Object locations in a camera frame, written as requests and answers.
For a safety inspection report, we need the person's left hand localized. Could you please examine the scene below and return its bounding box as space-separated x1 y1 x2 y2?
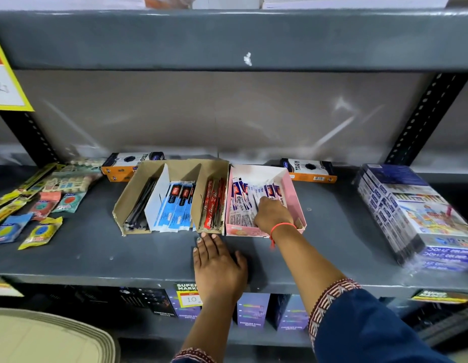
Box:
192 233 249 305

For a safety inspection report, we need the person's right hand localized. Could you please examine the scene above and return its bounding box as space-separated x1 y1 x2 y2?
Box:
254 196 297 235

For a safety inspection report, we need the person's right forearm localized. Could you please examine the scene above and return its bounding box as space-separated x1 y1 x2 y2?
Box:
271 225 356 304

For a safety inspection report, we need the person's left forearm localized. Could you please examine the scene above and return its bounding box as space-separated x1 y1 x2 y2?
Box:
180 295 239 354

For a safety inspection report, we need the pile of white pen packets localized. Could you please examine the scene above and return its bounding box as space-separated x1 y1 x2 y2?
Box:
229 178 288 228

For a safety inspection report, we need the pink cardboard box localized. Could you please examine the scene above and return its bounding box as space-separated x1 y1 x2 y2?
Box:
224 164 307 238

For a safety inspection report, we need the yellow black shelf label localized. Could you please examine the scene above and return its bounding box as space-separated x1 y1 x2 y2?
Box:
174 283 203 309
411 289 468 305
0 277 25 298

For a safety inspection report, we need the red pen packet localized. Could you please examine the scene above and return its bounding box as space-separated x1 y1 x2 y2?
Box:
213 178 227 228
202 179 216 230

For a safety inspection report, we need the blue white pen packet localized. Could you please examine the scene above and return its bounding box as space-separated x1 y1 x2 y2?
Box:
179 183 197 230
167 181 191 233
154 181 182 232

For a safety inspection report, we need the purple bottle box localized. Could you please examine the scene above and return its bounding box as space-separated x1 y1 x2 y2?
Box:
236 293 271 329
275 294 310 332
165 289 203 320

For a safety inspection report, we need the orange black pen box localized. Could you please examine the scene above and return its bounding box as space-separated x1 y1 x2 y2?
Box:
280 158 338 184
101 152 167 183

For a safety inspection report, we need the black bottle box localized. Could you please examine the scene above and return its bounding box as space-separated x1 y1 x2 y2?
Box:
120 287 175 319

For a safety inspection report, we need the white cardboard divider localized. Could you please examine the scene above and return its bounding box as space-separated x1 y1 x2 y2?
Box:
144 163 170 232

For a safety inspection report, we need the bundle of black pens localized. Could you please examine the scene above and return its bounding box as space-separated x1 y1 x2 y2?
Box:
123 177 159 231

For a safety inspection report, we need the brown cardboard divided box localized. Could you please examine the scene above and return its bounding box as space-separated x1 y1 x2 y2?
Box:
112 159 230 237

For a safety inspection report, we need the dark blue embroidered sleeve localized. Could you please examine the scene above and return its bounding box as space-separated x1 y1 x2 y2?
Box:
308 278 456 363
171 348 218 363

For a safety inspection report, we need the green scrubber packet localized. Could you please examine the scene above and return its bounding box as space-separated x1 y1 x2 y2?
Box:
52 191 87 214

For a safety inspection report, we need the clear toothbrush multipack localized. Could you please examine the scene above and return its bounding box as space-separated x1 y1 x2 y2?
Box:
42 168 103 194

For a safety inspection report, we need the wrapped stack of colour pencil boxes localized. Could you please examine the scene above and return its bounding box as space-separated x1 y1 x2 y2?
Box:
353 163 468 273

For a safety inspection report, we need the yellow scrubber packet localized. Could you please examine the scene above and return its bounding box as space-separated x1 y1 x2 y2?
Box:
17 216 64 251

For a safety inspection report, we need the red scrubber packet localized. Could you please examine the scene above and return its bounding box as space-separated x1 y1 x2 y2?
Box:
29 191 63 221

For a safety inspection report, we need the yellow long toothbrush packet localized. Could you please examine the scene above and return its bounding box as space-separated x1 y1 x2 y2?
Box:
0 197 31 228
18 162 59 192
0 188 23 213

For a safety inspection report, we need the blue scrubber packet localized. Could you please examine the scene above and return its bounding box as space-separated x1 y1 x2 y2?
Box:
0 213 34 245

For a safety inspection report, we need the orange packet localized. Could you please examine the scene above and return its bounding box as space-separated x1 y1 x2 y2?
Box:
142 0 199 10

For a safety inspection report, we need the grey metal shelf rack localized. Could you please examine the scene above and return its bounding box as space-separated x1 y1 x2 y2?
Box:
0 7 468 350

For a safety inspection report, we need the yellow price sign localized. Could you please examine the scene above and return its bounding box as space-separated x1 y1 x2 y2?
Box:
0 37 34 112

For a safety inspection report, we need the red thread bracelet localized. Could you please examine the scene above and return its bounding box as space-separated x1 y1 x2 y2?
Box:
269 222 297 249

